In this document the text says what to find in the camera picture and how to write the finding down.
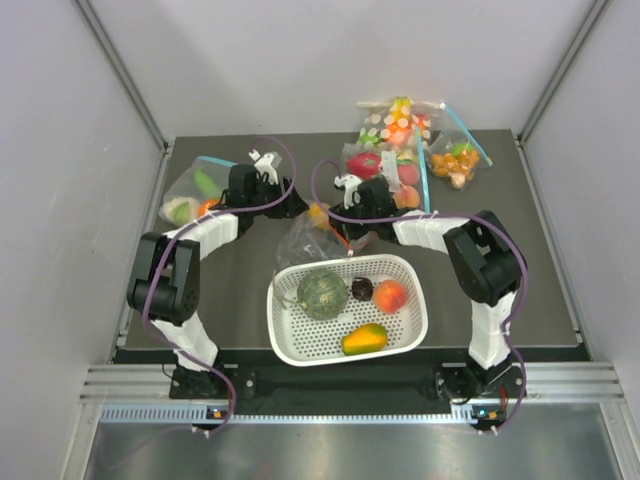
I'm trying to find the blue zip bag with strawberry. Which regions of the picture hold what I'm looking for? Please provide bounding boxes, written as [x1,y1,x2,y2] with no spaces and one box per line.
[341,141,431,211]

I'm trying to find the fake peach in blue bag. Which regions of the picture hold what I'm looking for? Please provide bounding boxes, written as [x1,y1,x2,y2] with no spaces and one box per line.
[393,185,421,209]

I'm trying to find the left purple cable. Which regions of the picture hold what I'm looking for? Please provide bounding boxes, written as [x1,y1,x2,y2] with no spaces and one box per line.
[142,136,297,436]

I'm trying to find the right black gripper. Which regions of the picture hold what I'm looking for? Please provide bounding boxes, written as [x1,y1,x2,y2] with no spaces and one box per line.
[328,194,378,247]

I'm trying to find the fake red strawberry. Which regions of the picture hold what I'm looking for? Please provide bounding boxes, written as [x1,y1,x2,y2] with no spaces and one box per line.
[346,152,382,181]

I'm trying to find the red zip clear bag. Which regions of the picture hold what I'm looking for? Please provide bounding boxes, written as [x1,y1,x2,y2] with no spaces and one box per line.
[276,211,375,271]

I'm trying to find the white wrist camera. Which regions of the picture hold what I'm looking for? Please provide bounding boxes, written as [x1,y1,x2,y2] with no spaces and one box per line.
[334,174,362,209]
[248,149,282,185]

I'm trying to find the purple cable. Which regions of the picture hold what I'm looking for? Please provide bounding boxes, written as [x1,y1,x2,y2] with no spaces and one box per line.
[310,159,530,436]
[142,136,297,436]

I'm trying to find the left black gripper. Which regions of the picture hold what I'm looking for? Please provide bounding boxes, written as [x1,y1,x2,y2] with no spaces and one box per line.
[248,176,309,219]

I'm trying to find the aluminium rail with cable duct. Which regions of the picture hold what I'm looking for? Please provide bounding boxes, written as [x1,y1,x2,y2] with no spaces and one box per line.
[80,362,625,426]

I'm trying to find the fake peach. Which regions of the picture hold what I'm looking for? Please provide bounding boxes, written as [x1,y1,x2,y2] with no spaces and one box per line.
[393,185,421,209]
[372,279,408,315]

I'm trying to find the fake green pepper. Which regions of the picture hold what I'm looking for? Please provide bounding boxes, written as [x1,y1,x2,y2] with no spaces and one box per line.
[193,168,222,198]

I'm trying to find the white perforated plastic basket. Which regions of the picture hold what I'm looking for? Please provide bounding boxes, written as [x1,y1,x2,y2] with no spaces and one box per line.
[266,254,429,367]

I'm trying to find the fake pale green cabbage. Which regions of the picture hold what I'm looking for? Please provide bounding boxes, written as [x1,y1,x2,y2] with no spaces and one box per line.
[159,197,200,227]

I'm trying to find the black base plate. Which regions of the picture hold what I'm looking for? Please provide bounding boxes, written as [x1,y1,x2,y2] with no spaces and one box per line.
[168,348,531,404]

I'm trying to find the blue zip bag left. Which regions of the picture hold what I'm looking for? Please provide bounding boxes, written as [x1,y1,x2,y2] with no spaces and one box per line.
[158,156,236,220]

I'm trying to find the polka dot clear bag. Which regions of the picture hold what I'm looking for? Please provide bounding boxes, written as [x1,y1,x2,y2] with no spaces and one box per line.
[357,96,445,151]

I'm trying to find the fake brown pear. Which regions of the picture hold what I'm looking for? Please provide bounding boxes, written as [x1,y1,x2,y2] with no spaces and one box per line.
[308,202,330,231]

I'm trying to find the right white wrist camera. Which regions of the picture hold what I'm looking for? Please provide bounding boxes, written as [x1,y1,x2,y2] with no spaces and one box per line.
[334,174,362,209]

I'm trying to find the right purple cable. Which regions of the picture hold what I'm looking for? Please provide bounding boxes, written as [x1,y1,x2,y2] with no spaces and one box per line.
[310,159,530,436]

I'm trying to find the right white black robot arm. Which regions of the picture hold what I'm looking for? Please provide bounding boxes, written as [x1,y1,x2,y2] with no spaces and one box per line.
[329,174,526,396]

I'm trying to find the fake orange tangerine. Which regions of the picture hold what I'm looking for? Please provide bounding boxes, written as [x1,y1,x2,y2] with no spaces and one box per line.
[198,198,220,217]

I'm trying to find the fake yellow green mango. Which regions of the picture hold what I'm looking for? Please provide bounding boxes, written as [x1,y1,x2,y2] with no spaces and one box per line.
[341,323,388,356]

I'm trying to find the fake dark purple plum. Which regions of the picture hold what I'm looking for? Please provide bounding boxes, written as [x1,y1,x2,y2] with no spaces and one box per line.
[351,277,374,302]

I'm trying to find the fake netted green melon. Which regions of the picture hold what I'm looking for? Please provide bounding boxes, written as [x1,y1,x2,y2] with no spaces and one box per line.
[274,268,350,321]

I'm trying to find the blue zip bag orange pieces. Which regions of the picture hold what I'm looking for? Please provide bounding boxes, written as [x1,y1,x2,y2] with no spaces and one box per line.
[426,103,493,190]

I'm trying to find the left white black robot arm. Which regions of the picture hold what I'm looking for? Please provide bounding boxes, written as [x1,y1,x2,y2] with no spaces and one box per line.
[127,164,308,397]

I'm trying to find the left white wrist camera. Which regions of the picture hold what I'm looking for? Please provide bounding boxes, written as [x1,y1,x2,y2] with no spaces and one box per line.
[248,149,282,185]

